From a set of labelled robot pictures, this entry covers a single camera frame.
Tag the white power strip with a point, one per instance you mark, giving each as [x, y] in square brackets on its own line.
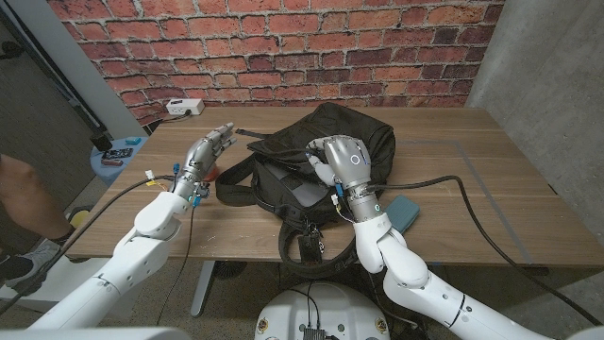
[184, 106]

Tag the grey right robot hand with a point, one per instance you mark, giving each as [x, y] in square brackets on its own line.
[349, 163]

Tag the red brick printed backdrop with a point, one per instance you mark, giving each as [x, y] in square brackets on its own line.
[283, 47]

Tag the small red item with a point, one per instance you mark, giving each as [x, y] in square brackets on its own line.
[112, 162]

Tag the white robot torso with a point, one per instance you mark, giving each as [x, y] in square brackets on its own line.
[321, 307]

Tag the person's bare leg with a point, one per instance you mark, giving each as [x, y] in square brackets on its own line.
[23, 198]

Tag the black round floor fan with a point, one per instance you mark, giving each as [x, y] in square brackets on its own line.
[230, 270]

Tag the blue round stool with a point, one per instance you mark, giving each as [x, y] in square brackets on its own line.
[118, 172]

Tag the black luggage tag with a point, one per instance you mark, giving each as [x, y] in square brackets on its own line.
[309, 248]

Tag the black cylinder cup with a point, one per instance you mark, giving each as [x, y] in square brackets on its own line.
[101, 142]

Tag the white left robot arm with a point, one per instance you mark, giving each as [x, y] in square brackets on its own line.
[137, 250]

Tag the small teal box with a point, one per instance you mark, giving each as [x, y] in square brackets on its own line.
[133, 141]

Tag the white floor platform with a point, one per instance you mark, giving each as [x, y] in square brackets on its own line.
[71, 278]

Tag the grey door frame post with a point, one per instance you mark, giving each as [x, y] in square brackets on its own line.
[71, 61]

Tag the teal sponge block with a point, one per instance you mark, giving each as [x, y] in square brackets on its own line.
[406, 212]

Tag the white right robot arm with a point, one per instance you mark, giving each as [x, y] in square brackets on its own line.
[410, 274]

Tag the grey sneaker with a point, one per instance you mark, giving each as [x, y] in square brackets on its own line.
[23, 269]

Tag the grey table leg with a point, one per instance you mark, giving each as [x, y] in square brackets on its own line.
[203, 288]

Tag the black backpack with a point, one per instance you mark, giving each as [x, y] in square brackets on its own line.
[264, 189]

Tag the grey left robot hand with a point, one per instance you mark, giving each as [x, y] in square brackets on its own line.
[200, 158]

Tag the yellow round object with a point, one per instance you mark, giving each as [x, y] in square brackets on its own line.
[79, 218]

